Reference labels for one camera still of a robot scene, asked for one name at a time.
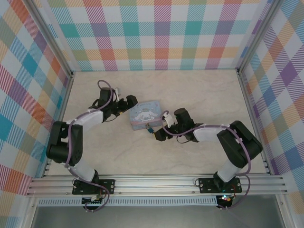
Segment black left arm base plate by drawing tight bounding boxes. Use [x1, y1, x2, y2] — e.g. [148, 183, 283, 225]
[72, 179, 116, 195]

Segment blue cartoon tin box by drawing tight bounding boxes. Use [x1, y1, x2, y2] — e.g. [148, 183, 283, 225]
[128, 100, 163, 132]

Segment left circuit board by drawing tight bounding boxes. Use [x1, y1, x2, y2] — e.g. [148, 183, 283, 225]
[82, 196, 105, 205]

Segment aluminium mounting rail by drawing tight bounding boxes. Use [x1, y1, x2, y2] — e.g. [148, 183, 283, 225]
[26, 174, 288, 197]

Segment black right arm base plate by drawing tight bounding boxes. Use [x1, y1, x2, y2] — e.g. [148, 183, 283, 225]
[198, 177, 242, 194]

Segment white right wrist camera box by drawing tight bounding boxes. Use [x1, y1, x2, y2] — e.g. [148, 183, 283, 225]
[163, 113, 175, 128]

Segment grey metal panel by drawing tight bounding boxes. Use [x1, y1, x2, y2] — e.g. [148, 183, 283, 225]
[30, 205, 285, 228]

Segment aluminium frame post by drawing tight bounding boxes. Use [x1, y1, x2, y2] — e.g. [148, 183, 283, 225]
[23, 0, 74, 79]
[236, 0, 283, 74]

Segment white slotted cable duct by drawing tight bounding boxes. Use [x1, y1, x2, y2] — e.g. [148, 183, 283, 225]
[38, 196, 218, 207]

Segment aluminium side rail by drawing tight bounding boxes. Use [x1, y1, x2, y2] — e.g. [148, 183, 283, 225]
[237, 68, 274, 175]
[41, 71, 76, 179]

